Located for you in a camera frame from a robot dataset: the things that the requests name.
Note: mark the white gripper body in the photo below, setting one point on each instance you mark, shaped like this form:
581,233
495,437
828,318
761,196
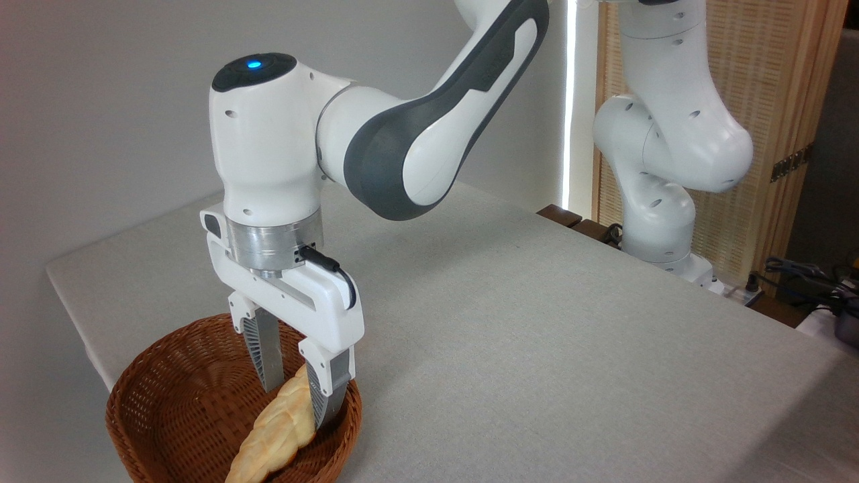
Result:
319,298

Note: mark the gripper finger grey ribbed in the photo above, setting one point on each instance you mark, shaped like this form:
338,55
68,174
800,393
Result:
268,352
327,386

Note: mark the long braided bread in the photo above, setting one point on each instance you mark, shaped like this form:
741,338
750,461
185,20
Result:
282,429

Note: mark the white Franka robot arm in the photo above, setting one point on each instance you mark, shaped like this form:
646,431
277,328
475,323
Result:
268,154

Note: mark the brown wicker basket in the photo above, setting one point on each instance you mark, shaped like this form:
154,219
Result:
181,382

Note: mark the dark wooden block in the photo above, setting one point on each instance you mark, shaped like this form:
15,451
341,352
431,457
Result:
592,231
560,215

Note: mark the white power strip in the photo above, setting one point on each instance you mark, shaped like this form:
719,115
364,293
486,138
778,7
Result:
738,294

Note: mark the metal screen hinge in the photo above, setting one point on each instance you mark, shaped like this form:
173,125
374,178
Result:
790,163

